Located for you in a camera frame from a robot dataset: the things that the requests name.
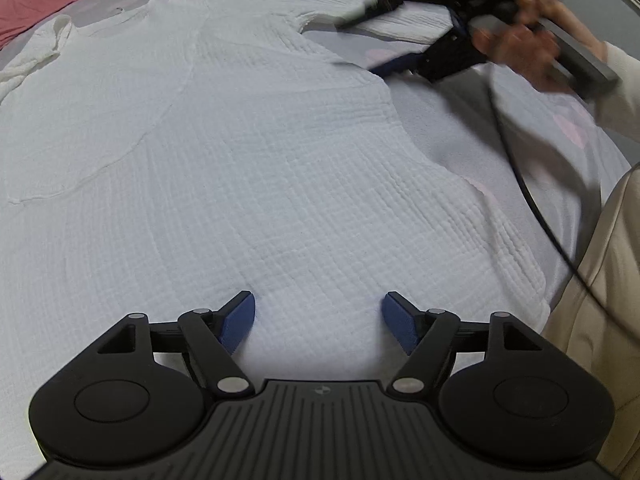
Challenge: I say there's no white muslin garment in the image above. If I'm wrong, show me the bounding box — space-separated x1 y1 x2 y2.
1 0 550 479

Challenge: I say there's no person right hand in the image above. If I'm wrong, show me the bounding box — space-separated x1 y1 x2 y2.
473 0 608 93

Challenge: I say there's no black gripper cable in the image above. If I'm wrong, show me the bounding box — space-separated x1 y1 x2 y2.
487 0 640 346

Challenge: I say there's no beige sleeve forearm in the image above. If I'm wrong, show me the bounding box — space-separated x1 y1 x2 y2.
594 42 640 142

